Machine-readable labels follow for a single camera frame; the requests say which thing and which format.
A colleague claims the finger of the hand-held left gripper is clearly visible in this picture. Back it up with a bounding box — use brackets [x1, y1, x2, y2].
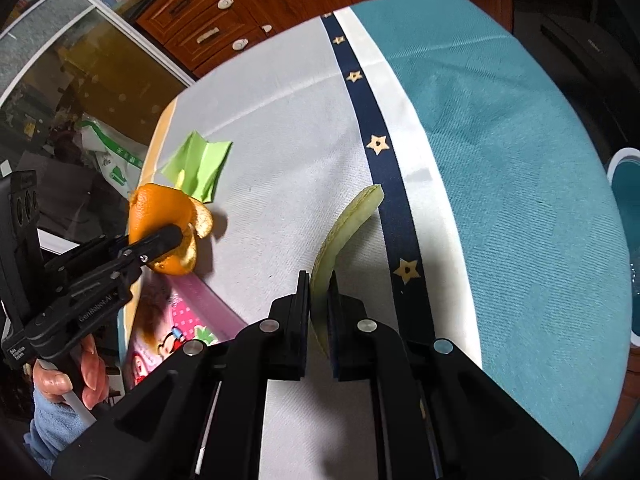
[25, 225, 183, 357]

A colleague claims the glass sliding door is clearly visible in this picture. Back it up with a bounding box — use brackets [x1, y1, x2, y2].
[0, 0, 196, 241]

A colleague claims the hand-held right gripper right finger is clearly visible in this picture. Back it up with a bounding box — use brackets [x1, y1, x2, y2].
[327, 272, 581, 480]

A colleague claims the orange peel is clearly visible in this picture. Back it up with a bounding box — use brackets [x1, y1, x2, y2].
[128, 183, 215, 277]

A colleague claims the pink printed packet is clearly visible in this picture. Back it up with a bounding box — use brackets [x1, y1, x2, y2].
[124, 272, 248, 388]

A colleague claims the person's left hand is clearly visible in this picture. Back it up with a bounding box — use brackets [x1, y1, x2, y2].
[32, 335, 108, 410]

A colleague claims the green paper scrap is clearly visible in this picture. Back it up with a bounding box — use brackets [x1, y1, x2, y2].
[159, 131, 234, 204]

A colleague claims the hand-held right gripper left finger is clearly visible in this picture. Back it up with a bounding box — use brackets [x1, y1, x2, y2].
[52, 270, 311, 480]

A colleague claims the white green printed plastic bag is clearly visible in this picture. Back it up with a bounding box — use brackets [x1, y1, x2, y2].
[80, 115, 146, 196]

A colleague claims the pale green melon rind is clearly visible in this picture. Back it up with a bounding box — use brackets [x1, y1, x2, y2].
[309, 184, 385, 360]

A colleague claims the person's left forearm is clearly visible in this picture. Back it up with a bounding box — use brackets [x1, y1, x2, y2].
[30, 397, 92, 473]

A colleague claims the blue grey trash bin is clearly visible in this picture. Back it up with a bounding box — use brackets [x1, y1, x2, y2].
[606, 147, 640, 348]

